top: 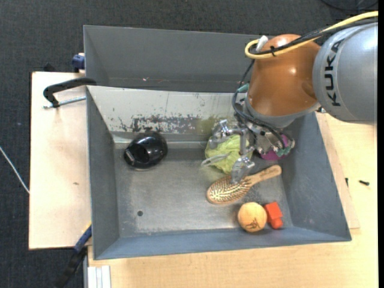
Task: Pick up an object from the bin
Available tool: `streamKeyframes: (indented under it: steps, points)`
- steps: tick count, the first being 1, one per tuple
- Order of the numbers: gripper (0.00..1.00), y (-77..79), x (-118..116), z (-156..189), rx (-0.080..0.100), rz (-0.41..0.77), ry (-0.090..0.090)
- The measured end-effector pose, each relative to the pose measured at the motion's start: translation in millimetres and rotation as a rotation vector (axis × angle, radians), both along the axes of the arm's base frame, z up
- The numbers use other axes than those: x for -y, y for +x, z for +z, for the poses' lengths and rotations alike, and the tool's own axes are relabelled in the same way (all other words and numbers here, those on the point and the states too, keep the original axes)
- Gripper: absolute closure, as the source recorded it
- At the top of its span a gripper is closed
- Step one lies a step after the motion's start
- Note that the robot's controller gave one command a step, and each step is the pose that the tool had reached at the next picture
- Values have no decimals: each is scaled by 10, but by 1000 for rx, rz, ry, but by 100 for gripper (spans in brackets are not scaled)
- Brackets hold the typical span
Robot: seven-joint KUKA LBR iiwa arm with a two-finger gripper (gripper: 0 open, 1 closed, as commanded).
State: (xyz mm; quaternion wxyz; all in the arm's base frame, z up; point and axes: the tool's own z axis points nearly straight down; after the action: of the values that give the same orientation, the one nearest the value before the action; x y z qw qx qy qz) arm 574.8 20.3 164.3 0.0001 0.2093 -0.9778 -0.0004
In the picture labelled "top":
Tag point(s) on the orange-red block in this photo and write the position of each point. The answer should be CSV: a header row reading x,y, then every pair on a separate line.
x,y
274,213

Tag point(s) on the black glossy rounded object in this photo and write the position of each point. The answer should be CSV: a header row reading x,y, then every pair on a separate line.
x,y
147,150

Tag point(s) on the grey metal bin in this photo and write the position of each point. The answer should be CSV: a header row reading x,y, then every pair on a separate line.
x,y
180,196

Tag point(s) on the yellow-orange ball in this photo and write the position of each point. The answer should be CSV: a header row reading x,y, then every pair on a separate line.
x,y
252,217

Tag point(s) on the wooden hairbrush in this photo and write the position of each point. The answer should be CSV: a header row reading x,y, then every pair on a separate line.
x,y
228,190

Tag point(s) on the pale wood board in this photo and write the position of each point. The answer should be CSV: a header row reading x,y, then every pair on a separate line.
x,y
57,160

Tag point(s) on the purple round object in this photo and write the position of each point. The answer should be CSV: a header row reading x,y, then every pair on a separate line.
x,y
270,156

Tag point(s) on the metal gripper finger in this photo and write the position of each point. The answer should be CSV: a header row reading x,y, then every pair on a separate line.
x,y
243,166
223,128

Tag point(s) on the yellow-green crumpled cloth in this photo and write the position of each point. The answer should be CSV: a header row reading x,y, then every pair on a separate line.
x,y
222,157

